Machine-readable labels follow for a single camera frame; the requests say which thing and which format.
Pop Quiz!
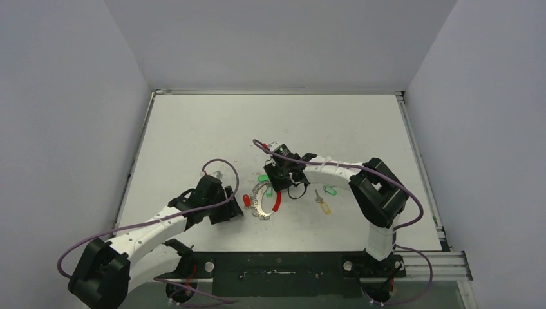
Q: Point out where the key with green tag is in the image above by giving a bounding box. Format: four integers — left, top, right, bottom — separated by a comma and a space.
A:
258, 174, 273, 198
323, 185, 337, 196

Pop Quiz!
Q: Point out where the metal keyring with red grip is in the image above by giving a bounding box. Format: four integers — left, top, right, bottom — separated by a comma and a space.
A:
250, 181, 283, 221

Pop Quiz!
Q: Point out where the key with yellow tag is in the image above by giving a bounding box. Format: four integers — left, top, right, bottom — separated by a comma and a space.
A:
315, 189, 331, 215

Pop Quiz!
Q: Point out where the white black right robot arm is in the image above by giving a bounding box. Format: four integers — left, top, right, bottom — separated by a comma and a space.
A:
264, 144, 408, 276

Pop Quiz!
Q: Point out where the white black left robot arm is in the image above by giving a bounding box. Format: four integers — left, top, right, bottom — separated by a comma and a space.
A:
68, 175, 243, 308

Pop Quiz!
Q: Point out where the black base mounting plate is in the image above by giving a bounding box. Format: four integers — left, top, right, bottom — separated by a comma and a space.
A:
161, 251, 406, 301

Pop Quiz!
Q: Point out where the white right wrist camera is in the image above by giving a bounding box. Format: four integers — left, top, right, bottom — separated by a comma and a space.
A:
262, 141, 279, 150

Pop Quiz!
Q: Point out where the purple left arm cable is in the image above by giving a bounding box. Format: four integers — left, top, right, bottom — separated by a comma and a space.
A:
56, 158, 241, 308

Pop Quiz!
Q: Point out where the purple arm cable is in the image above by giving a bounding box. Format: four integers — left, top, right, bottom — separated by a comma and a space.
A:
252, 138, 434, 307
56, 158, 241, 308

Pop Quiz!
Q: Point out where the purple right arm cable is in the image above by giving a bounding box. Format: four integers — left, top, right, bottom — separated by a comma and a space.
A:
252, 138, 434, 307

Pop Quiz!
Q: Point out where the aluminium table frame rail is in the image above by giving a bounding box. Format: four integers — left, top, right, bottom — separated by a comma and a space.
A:
395, 91, 473, 282

